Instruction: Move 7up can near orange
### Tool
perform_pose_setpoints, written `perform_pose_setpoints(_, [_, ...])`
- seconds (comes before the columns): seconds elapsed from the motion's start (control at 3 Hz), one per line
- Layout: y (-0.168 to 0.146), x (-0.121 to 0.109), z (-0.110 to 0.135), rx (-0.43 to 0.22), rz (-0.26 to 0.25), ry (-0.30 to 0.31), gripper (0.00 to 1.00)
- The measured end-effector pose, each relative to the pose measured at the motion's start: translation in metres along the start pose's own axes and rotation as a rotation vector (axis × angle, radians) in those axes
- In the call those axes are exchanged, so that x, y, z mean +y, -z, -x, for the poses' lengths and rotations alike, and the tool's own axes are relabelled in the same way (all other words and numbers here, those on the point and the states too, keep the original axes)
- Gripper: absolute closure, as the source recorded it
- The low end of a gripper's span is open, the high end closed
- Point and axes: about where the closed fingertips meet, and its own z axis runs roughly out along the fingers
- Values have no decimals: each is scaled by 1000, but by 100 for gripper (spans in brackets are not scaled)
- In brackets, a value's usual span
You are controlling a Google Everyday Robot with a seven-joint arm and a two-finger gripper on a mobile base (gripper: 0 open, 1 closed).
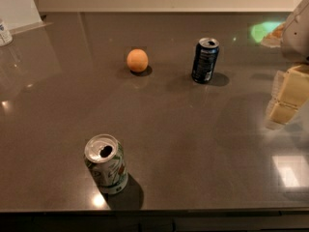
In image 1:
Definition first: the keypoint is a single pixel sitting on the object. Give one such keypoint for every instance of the white bottle at left edge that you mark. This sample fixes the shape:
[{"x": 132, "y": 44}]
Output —
[{"x": 5, "y": 35}]

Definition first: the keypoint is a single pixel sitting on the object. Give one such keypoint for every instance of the orange fruit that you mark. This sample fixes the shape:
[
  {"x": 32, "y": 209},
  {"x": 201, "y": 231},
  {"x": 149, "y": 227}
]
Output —
[{"x": 137, "y": 60}]

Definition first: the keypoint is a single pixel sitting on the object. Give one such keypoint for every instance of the dark blue soda can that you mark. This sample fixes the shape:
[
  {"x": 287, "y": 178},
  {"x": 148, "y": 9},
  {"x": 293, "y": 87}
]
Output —
[{"x": 206, "y": 53}]

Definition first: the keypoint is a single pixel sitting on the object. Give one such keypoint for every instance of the green white 7up can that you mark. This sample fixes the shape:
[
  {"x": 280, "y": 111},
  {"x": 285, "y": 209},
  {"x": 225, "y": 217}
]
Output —
[{"x": 104, "y": 157}]

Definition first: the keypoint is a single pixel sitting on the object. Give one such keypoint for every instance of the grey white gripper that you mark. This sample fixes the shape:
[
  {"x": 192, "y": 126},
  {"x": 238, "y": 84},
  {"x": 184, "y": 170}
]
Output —
[{"x": 297, "y": 33}]

